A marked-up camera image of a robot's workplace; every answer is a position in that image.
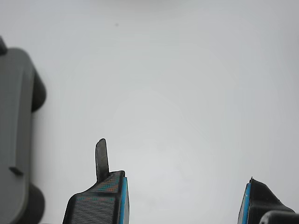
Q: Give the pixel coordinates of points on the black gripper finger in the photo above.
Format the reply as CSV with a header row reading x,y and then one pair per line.
x,y
259,200
98,205

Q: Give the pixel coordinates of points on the grey 3D-printed tray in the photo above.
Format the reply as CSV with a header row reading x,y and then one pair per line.
x,y
14,112

